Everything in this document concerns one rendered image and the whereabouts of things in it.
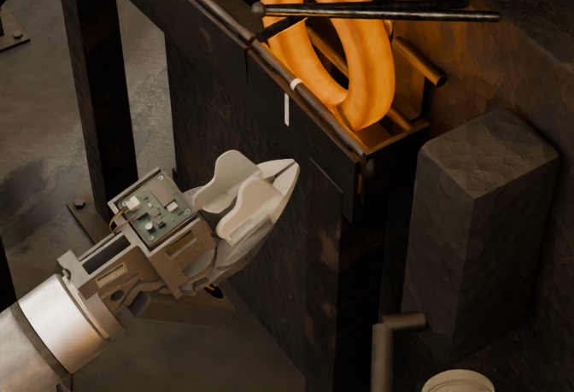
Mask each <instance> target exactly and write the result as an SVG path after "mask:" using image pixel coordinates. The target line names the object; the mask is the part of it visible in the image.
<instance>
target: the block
mask: <svg viewBox="0 0 574 392"><path fill-rule="evenodd" d="M559 164H560V159H559V154H558V153H557V151H556V149H555V148H554V147H553V146H552V145H551V144H550V143H548V142H547V141H546V140H545V139H544V138H543V137H541V136H540V135H539V134H538V133H537V132H536V131H535V130H533V129H532V128H531V127H530V126H529V125H528V124H526V123H525V122H524V121H523V120H522V119H521V118H520V117H518V116H517V115H516V114H515V113H514V112H513V111H512V110H511V109H508V108H496V109H494V110H492V111H490V112H488V113H487V114H483V115H481V116H479V117H477V118H476V119H474V120H471V121H469V122H467V123H465V124H464V125H462V126H458V127H456V128H454V129H453V130H451V131H449V132H446V133H444V134H442V135H441V136H439V137H435V138H433V139H431V140H430V141H428V142H426V143H425V144H424V145H423V146H422V147H421V149H420V151H419V152H418V159H417V167H416V175H415V184H414V192H413V207H412V215H411V223H410V231H409V239H408V247H407V263H406V271H405V278H404V286H403V295H402V303H401V312H402V313H407V312H413V311H420V312H421V313H423V314H424V315H425V322H426V330H425V331H422V332H416V333H415V334H416V335H417V336H418V337H419V338H420V340H421V341H422V342H423V343H424V344H425V345H426V346H427V347H428V349H429V350H430V351H431V352H432V353H433V354H434V355H435V356H436V357H437V358H438V359H439V360H440V361H441V362H442V363H443V364H444V365H446V366H453V365H455V364H457V363H459V362H461V361H462V360H464V359H466V358H467V357H469V356H471V355H473V354H475V353H476V352H477V351H479V350H481V349H483V348H485V347H487V346H489V345H490V344H491V343H493V342H495V341H497V340H499V339H501V338H502V337H504V336H506V335H507V334H509V333H511V332H513V331H515V330H517V329H518V328H519V327H520V326H521V324H523V322H524V319H525V315H526V311H527V307H528V304H529V299H530V292H531V289H532V284H533V281H534V277H535V273H536V266H537V262H538V259H539V254H540V251H541V246H542V239H543V236H544V232H545V228H546V224H547V220H548V214H549V209H550V206H551V201H552V198H553V194H554V187H555V183H556V179H557V175H558V171H559Z"/></svg>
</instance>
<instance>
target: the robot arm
mask: <svg viewBox="0 0 574 392"><path fill-rule="evenodd" d="M299 172H300V168H299V165H298V164H297V163H296V162H295V161H294V160H293V159H284V160H275V161H268V162H264V163H261V164H258V165H255V164H254V163H253V162H252V161H250V160H249V159H248V158H246V157H245V156H244V155H242V154H241V153H240V152H238V151H236V150H229V151H227V152H225V153H224V154H223V155H221V156H220V157H219V158H218V159H217V161H216V163H215V171H214V177H213V179H212V180H211V181H210V182H209V183H208V184H206V185H205V186H200V187H196V188H194V189H191V190H188V191H186V192H185V193H182V192H181V191H180V190H179V188H178V186H177V185H176V184H175V183H174V182H173V180H172V179H171V178H170V177H168V175H167V174H166V173H165V171H164V172H163V171H161V169H160V168H159V167H156V168H155V169H154V170H152V171H151V172H149V173H148V174H146V175H145V176H143V177H142V178H141V179H139V181H137V182H136V183H134V184H133V185H131V186H130V187H128V188H127V189H126V190H124V191H123V192H121V193H120V194H119V195H118V196H116V197H115V198H113V199H112V200H111V201H109V202H108V205H109V206H110V208H111V209H112V210H113V212H114V214H115V216H114V217H113V218H112V219H111V220H110V221H109V224H108V227H109V229H110V230H111V231H112V232H113V233H111V234H110V235H109V236H107V237H105V238H104V239H103V240H102V241H101V242H100V243H98V244H96V245H95V246H94V247H92V248H91V249H89V250H88V251H86V252H85V253H84V254H82V255H81V256H80V257H79V258H77V256H76V255H75V254H74V253H73V251H72V250H71V249H70V250H68V251H67V252H66V253H65V254H64V255H62V256H61V257H59V258H58V259H57V260H58V262H59V263H60V265H61V266H62V267H63V269H64V270H63V273H64V275H65V276H64V277H62V276H61V275H60V274H54V275H53V276H51V277H50V278H48V279H47V280H45V281H44V282H43V283H41V284H40V285H39V286H38V287H36V288H35V289H34V290H32V291H31V292H29V293H28V294H26V295H25V296H23V297H22V298H21V299H19V300H18V301H16V302H15V303H14V304H12V305H11V306H10V307H8V308H6V309H5V310H4V311H2V312H1V313H0V392H70V391H69V390H68V389H67V388H66V387H65V386H64V384H63V383H62V380H63V379H65V378H66V377H68V376H69V375H70V374H71V373H74V372H76V371H77V370H78V369H79V368H80V367H82V366H83V365H85V364H86V363H87V362H89V361H90V360H92V359H93V358H95V357H96V356H97V355H99V354H100V353H101V352H102V351H103V350H105V349H106V348H108V347H109V340H108V338H109V337H111V338H112V339H115V338H116V337H117V336H119V335H120V334H121V333H123V332H124V331H125V330H126V329H125V327H124V326H123V324H122V323H121V322H120V320H119V318H118V317H117V316H116V313H117V312H119V311H120V310H121V309H122V308H123V307H127V308H128V309H129V311H130V312H131V314H132V316H133V317H134V318H135V319H143V320H151V321H158V322H166V323H174V324H182V325H195V326H203V327H211V328H219V329H221V328H223V327H224V326H225V325H226V323H227V322H228V321H229V320H230V318H231V317H232V316H233V314H234V313H235V308H234V307H233V305H232V304H231V303H230V302H229V300H228V299H227V297H226V296H225V294H224V293H223V292H222V290H221V289H220V287H219V286H218V285H219V284H220V282H222V281H223V280H224V279H225V278H228V277H230V276H231V275H233V274H234V273H236V272H238V271H240V270H241V269H243V268H244V267H245V266H246V265H248V264H249V263H250V262H251V261H252V259H253V258H254V257H255V255H256V254H257V253H258V251H259V250H260V248H261V246H262V245H263V243H264V242H265V241H266V239H267V238H268V236H269V235H270V233H271V232H272V230H273V227H274V224H275V223H276V221H277V220H278V218H279V216H280V214H281V213H282V212H283V210H284V207H285V206H286V204H287V202H288V200H289V199H290V195H291V193H292V191H293V189H294V187H295V185H296V181H297V178H298V175H299ZM149 179H150V180H149ZM148 180H149V181H148ZM146 181H148V182H147V183H145V182H146ZM143 183H145V184H143ZM142 184H143V185H142ZM140 185H142V186H141V187H139V186H140ZM138 187H139V188H138ZM137 188H138V189H137ZM134 190H135V191H134ZM131 192H132V193H131ZM130 193H131V194H130ZM128 194H130V195H129V196H127V195H128ZM125 196H126V198H125ZM204 216H205V217H204ZM205 218H206V219H210V220H214V221H218V222H219V223H218V224H217V226H216V234H217V235H218V236H219V237H221V238H222V239H221V240H220V239H219V238H214V237H211V235H210V234H211V233H212V231H211V230H210V228H209V226H208V224H207V222H206V221H205ZM113 222H115V223H116V225H117V227H116V228H115V229H114V231H113V230H112V229H111V225H112V223H113Z"/></svg>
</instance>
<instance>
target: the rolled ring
mask: <svg viewBox="0 0 574 392"><path fill-rule="evenodd" d="M316 1H317V2H318V3H334V2H363V1H372V0H316ZM261 2H262V3H264V4H278V3H303V0H261ZM283 18H284V17H267V16H265V17H264V18H262V19H263V24H264V27H267V26H270V25H271V24H273V23H274V22H276V21H278V20H281V19H283ZM330 19H331V21H332V23H333V25H334V27H335V28H336V30H337V33H338V35H339V37H340V39H341V41H342V44H343V48H344V51H345V55H346V57H347V62H348V73H349V85H348V90H346V89H344V88H343V87H341V86H340V85H339V84H338V83H337V82H336V81H335V80H334V79H333V78H332V77H331V76H330V75H329V74H328V73H327V71H326V70H325V68H324V67H323V65H322V64H321V62H320V60H319V58H318V57H317V55H316V53H315V51H314V49H313V46H312V44H311V42H310V39H309V36H308V32H307V28H306V25H305V21H302V22H300V23H298V24H296V25H295V26H293V27H291V28H289V29H287V30H286V31H284V32H281V33H280V34H278V35H276V36H275V37H273V38H270V39H268V43H269V46H270V48H271V51H272V52H273V53H274V54H275V55H276V56H277V57H278V58H279V59H280V60H281V61H282V62H283V63H284V64H285V65H286V66H287V67H288V68H289V69H290V70H291V71H292V72H293V73H294V74H295V75H296V76H297V77H298V78H299V79H300V80H301V81H302V82H303V83H304V84H305V85H306V86H307V87H308V88H309V90H310V91H311V92H312V93H313V94H314V95H315V96H316V97H317V98H318V99H319V100H320V101H321V102H322V103H323V104H324V105H325V106H326V107H327V108H328V109H329V110H330V111H331V112H332V113H333V114H334V115H335V116H336V117H337V118H338V119H339V120H340V121H341V122H342V123H343V124H344V125H345V126H346V127H347V128H348V129H349V130H350V131H351V132H352V133H354V132H357V131H359V130H361V129H363V128H365V127H367V126H369V125H371V124H373V123H375V122H377V121H379V120H381V119H382V118H383V117H384V116H385V114H386V113H387V112H388V110H389V109H390V106H391V103H392V101H393V97H394V93H395V65H394V59H393V55H392V50H391V47H390V41H389V38H388V35H387V32H386V30H385V27H384V24H383V21H382V20H366V19H332V18H330Z"/></svg>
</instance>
